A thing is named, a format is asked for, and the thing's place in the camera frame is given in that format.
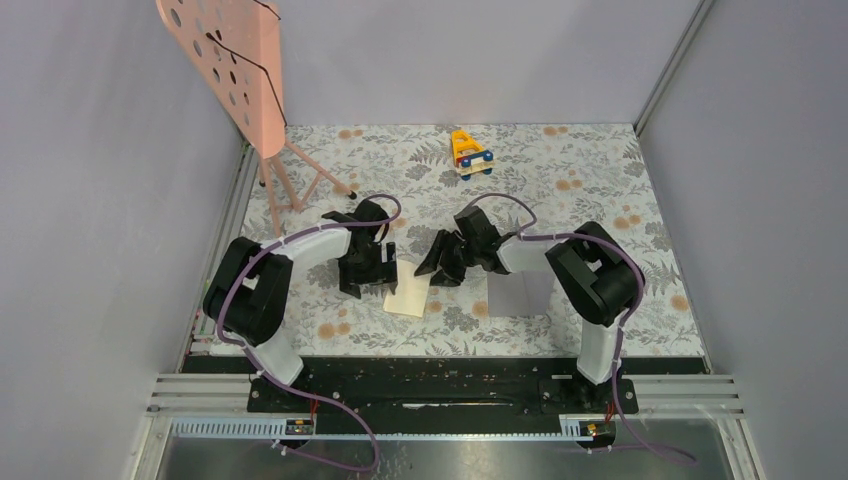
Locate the black cord on stand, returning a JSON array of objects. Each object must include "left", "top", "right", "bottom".
[{"left": 205, "top": 0, "right": 289, "bottom": 129}]

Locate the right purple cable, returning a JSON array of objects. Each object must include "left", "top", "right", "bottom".
[{"left": 470, "top": 192, "right": 700, "bottom": 468}]

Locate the purple cable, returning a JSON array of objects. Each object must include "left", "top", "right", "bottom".
[
  {"left": 217, "top": 193, "right": 403, "bottom": 473},
  {"left": 470, "top": 192, "right": 700, "bottom": 468}
]

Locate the grey lavender envelope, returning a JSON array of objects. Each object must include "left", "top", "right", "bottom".
[{"left": 487, "top": 271, "right": 555, "bottom": 317}]

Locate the yellow blue toy car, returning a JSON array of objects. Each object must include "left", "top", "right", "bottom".
[{"left": 450, "top": 130, "right": 494, "bottom": 181}]

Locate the floral patterned table mat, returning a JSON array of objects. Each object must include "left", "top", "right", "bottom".
[{"left": 208, "top": 123, "right": 707, "bottom": 360}]

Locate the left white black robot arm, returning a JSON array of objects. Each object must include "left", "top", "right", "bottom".
[{"left": 202, "top": 195, "right": 398, "bottom": 411}]

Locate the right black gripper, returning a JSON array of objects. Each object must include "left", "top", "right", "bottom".
[{"left": 414, "top": 229, "right": 481, "bottom": 288}]

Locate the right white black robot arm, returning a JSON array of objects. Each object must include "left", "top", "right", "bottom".
[{"left": 415, "top": 205, "right": 645, "bottom": 412}]

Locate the white slotted cable duct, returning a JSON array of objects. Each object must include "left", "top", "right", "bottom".
[{"left": 170, "top": 415, "right": 595, "bottom": 442}]

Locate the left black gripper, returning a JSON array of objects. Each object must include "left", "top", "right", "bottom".
[{"left": 341, "top": 241, "right": 396, "bottom": 299}]

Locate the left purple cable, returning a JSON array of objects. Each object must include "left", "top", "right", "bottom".
[{"left": 217, "top": 193, "right": 403, "bottom": 473}]

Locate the pink perforated music stand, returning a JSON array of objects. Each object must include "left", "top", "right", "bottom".
[{"left": 155, "top": 0, "right": 358, "bottom": 235}]

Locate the beige lined letter paper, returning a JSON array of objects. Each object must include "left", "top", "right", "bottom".
[{"left": 383, "top": 260, "right": 430, "bottom": 318}]

